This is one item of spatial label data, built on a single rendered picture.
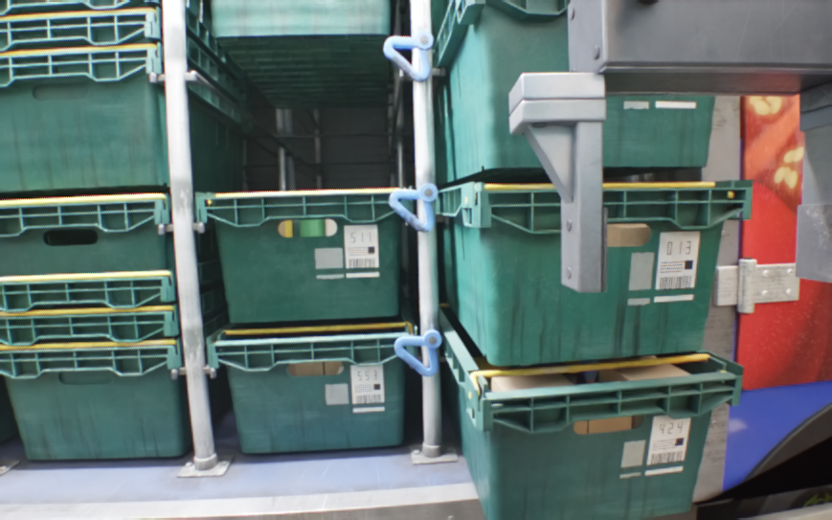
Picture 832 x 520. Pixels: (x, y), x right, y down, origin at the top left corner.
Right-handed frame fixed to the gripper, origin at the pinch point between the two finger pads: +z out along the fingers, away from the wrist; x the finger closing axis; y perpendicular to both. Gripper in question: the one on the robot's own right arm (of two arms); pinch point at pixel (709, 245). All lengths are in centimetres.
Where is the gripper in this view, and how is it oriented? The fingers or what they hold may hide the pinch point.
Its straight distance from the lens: 25.7
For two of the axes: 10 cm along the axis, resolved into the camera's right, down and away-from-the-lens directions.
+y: -0.2, 0.9, -10.0
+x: 10.0, -0.3, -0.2
